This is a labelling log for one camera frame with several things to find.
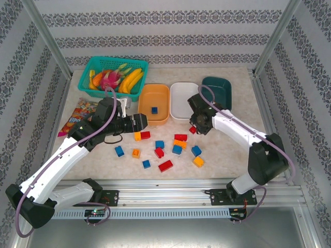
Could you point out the colourful snack bag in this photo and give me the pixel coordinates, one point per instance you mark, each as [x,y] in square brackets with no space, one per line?
[77,116]

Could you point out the long red lego brick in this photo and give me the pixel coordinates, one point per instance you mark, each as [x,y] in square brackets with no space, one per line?
[165,166]
[180,137]

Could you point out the white plastic bin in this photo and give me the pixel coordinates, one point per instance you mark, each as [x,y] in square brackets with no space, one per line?
[181,98]

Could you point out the aluminium frame post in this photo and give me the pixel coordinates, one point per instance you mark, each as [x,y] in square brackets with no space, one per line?
[276,38]
[48,38]

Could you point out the orange plastic bin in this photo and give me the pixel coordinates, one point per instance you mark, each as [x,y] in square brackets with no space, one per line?
[155,95]

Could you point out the pink toy dragon fruit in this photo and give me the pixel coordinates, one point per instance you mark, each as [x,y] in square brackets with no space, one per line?
[110,81]

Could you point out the dark green plastic bin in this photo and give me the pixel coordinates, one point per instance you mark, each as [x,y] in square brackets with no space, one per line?
[219,87]

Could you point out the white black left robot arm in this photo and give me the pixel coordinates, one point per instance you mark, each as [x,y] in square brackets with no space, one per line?
[51,168]

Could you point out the teal plastic basket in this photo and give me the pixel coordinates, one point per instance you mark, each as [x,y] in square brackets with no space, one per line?
[90,64]

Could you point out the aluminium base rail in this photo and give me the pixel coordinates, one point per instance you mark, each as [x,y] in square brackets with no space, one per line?
[160,193]

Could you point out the yellow toy fruit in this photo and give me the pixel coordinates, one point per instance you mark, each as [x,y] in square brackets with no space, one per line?
[92,84]

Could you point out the orange toy mango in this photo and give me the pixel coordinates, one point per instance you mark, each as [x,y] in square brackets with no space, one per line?
[97,79]

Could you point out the long orange lego brick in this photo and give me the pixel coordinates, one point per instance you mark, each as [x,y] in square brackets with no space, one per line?
[180,143]

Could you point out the small red lego brick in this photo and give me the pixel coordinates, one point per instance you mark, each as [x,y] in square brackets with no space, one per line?
[192,130]

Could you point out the yellow toy banana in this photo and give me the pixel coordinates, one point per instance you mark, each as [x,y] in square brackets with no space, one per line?
[135,82]
[130,76]

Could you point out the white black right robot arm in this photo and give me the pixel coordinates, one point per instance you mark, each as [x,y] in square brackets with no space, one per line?
[240,126]

